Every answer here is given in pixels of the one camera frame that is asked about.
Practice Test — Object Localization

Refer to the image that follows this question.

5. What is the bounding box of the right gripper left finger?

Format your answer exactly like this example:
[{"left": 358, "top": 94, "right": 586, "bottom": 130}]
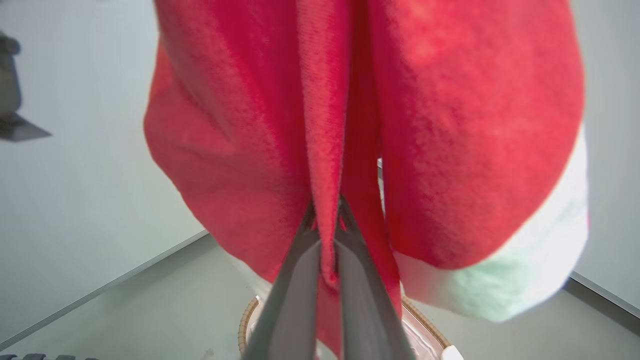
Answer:
[{"left": 241, "top": 201, "right": 322, "bottom": 360}]

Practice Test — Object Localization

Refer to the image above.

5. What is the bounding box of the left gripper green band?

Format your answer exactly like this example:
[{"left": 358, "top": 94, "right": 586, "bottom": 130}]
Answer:
[{"left": 0, "top": 32, "right": 53, "bottom": 143}]

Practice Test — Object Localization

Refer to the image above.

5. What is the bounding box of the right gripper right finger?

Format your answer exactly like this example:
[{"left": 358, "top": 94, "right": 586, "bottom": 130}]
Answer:
[{"left": 334, "top": 196, "right": 417, "bottom": 360}]

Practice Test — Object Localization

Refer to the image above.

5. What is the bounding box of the red garment with white trim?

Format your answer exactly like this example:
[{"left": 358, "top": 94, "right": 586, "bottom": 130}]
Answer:
[{"left": 144, "top": 0, "right": 590, "bottom": 358}]

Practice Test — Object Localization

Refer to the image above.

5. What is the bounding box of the white laundry basket brown rim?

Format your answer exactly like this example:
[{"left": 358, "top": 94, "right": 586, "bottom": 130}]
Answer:
[{"left": 238, "top": 295, "right": 464, "bottom": 360}]

